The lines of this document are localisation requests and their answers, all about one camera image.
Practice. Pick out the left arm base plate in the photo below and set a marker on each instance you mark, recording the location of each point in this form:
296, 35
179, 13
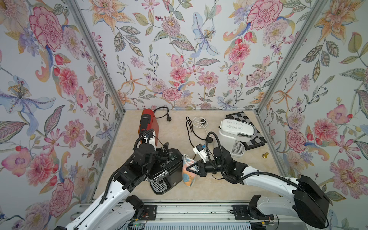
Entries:
146, 213

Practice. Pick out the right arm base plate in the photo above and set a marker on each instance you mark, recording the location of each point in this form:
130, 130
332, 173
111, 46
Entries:
246, 212

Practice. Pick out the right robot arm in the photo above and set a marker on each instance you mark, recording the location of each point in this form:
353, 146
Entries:
299, 197

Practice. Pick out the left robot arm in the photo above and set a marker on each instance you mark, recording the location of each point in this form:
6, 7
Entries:
116, 204

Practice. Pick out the blue striped cloth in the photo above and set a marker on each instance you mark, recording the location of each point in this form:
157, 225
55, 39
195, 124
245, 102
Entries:
187, 176

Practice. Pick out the red coffee machine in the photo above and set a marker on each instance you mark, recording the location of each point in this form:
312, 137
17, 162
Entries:
148, 121

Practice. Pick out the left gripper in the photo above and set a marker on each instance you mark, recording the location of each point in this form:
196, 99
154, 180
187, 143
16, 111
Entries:
159, 156

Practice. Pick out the white coffee machine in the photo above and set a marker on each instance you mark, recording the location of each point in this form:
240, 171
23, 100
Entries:
228, 141

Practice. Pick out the black coffee machine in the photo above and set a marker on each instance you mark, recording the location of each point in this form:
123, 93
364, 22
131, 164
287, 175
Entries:
166, 174

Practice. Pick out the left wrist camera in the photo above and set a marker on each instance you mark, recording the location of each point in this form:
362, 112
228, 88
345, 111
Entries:
149, 139

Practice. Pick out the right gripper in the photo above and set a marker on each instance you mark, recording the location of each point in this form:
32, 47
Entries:
202, 168

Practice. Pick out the black white chessboard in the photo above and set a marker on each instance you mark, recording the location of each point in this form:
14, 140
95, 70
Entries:
246, 134

